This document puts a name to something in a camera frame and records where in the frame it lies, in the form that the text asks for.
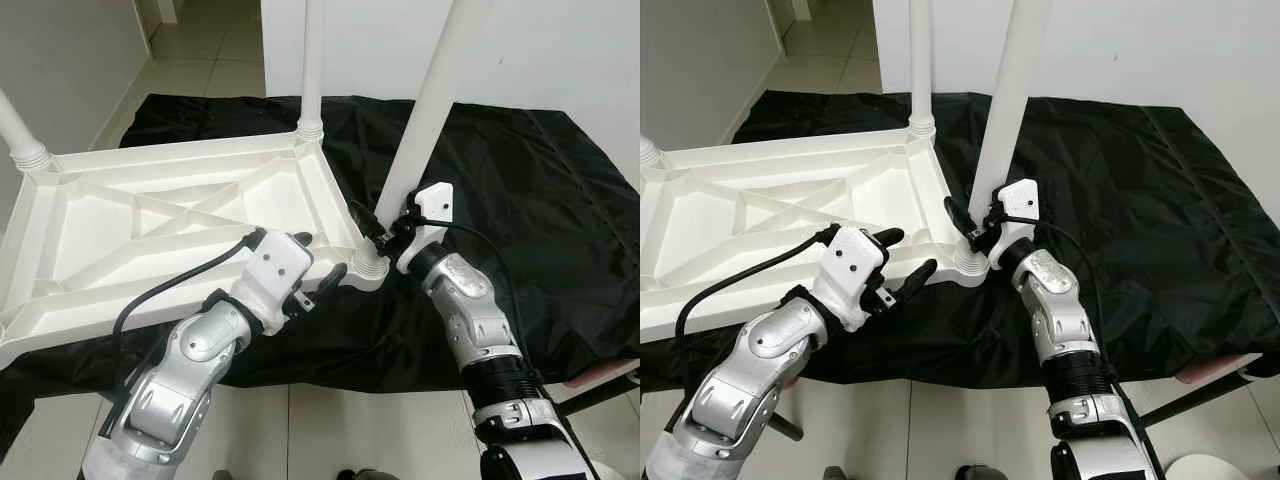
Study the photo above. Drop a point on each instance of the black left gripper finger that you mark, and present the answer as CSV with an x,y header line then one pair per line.
x,y
332,278
298,240
918,276
888,237

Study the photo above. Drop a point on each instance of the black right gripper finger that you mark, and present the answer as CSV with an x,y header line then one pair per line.
x,y
370,220
958,216

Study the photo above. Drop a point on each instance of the white plastic children table top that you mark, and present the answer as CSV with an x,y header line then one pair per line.
x,y
720,220
100,220

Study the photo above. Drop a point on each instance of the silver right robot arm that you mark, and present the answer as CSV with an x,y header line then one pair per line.
x,y
470,310
1055,310

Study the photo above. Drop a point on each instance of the black metal work table leg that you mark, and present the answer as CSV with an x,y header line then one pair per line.
x,y
605,392
788,428
1190,400

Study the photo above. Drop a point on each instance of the black cloth table cover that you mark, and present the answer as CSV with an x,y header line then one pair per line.
x,y
1180,250
560,250

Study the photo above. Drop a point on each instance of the grey right robot foot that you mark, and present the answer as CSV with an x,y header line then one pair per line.
x,y
360,474
972,473

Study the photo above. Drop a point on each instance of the pink table corner piece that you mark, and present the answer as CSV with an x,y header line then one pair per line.
x,y
600,378
1220,370

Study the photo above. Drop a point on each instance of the white round floor base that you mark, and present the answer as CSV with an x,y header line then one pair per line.
x,y
1205,470

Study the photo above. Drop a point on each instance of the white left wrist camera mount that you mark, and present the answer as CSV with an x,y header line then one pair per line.
x,y
850,262
275,265

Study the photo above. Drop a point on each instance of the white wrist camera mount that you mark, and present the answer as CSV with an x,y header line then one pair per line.
x,y
275,265
435,205
850,262
1020,200

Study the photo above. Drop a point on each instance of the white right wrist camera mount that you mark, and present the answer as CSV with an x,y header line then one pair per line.
x,y
435,205
1020,200

